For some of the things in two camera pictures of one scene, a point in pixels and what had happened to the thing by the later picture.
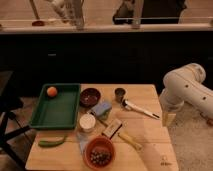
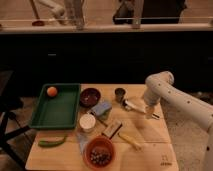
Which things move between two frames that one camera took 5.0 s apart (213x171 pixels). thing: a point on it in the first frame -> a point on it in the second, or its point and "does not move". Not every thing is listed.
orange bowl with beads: (99, 153) does not move
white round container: (87, 123) does not move
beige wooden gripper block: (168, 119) -> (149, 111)
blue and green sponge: (101, 110) does not move
